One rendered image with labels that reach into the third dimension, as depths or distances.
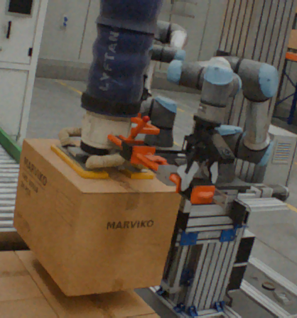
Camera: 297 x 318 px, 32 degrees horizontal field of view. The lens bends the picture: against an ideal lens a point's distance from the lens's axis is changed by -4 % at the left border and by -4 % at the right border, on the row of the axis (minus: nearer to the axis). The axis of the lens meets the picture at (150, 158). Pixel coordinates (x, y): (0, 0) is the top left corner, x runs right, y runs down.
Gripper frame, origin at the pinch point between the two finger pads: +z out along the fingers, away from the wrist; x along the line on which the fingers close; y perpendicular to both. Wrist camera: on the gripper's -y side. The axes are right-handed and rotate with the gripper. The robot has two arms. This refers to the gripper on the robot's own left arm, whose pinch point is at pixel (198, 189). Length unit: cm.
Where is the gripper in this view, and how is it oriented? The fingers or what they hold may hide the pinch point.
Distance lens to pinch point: 153.3
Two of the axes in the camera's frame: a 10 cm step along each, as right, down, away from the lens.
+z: -1.9, 9.4, 2.7
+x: -8.4, -0.2, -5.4
